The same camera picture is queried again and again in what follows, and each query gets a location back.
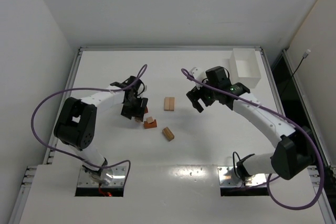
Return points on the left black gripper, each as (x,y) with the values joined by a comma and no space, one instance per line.
(133,110)

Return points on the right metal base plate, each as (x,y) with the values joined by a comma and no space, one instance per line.
(228,179)

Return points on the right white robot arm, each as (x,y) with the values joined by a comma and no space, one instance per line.
(293,146)

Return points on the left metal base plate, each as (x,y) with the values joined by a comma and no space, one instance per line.
(115,175)

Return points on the small light wood cube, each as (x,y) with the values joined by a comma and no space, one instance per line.
(150,120)

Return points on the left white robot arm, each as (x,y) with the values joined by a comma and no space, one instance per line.
(76,123)

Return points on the dark striped wood block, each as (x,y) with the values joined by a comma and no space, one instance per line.
(168,134)

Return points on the black hanging cable white plug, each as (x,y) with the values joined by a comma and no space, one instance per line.
(304,56)

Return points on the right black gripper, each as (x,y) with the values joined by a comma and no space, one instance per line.
(199,97)

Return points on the white plastic box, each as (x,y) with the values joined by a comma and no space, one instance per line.
(244,67)

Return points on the metal base plate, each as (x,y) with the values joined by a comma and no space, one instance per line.
(228,179)
(115,175)

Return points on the red-brown notched block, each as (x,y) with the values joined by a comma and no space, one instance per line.
(150,125)

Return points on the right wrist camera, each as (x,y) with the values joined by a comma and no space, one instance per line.
(198,74)

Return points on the light long wood block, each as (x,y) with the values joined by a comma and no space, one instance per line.
(172,103)
(166,103)

